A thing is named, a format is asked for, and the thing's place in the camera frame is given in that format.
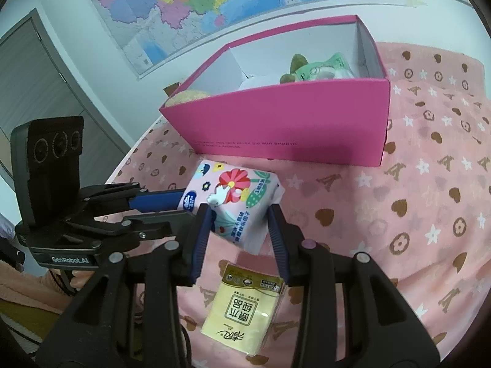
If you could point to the green frog plush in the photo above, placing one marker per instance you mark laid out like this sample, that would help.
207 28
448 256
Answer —
298 61

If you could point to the pink patterned blanket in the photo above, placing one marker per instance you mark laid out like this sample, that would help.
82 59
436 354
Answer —
423 215

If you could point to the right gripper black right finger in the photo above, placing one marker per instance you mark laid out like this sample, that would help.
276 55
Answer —
352 314

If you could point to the brown wooden headboard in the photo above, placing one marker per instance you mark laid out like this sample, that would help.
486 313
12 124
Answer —
171 89

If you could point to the white wipes pack blue print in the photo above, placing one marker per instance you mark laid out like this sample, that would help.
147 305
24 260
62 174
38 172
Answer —
259 81

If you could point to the green white cotton bag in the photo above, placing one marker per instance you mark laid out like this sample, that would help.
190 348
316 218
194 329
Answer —
334 68

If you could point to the yellow tissue pack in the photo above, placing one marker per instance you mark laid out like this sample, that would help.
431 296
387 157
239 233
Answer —
243 308

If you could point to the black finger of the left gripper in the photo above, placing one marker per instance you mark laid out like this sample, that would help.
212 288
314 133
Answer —
118 198
154 225

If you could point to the colourful wall map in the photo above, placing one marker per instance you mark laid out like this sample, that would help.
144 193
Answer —
238 11

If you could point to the beige teddy bear plush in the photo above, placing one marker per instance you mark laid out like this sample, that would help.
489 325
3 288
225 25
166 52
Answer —
185 96

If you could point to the grey door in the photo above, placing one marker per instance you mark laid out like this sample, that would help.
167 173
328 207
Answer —
35 84

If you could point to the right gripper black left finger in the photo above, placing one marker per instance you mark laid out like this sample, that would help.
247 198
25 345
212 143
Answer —
127 314

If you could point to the person's left hand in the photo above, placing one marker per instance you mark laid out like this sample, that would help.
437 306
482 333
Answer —
69 281

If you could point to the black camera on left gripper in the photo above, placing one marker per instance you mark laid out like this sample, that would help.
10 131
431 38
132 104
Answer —
45 156

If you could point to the floral pink tissue pack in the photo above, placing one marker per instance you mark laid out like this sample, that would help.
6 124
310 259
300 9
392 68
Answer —
239 198

